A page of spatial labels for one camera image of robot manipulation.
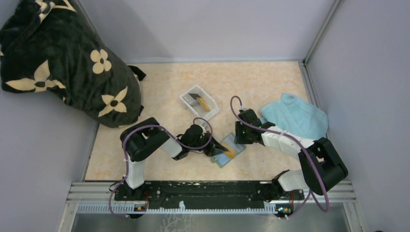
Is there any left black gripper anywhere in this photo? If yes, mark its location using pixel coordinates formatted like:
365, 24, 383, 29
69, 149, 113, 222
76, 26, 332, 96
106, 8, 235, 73
189, 131, 228, 158

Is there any translucent white plastic bin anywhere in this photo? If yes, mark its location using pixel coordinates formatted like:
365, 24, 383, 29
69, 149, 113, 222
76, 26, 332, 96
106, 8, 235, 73
179, 85, 220, 120

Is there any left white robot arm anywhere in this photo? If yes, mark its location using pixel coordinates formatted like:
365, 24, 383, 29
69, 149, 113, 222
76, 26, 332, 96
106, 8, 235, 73
120, 117, 228, 200

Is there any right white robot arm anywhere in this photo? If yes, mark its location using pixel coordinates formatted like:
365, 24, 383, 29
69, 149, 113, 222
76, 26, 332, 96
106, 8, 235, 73
234, 109, 348, 199

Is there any gold card in bin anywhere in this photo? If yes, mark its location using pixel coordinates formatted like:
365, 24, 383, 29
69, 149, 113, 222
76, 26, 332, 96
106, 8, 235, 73
197, 97, 210, 112

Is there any light blue towel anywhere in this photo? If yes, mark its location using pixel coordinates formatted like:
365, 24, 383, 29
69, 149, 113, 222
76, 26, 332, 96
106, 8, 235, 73
260, 93, 328, 140

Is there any black floral blanket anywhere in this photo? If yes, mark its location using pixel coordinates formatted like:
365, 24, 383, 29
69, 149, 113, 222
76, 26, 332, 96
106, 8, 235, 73
0, 0, 145, 128

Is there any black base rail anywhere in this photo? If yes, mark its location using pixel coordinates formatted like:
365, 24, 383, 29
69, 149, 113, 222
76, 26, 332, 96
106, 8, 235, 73
114, 181, 304, 210

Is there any aluminium frame rail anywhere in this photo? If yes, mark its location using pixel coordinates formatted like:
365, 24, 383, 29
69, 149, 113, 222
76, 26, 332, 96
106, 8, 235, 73
66, 181, 356, 215

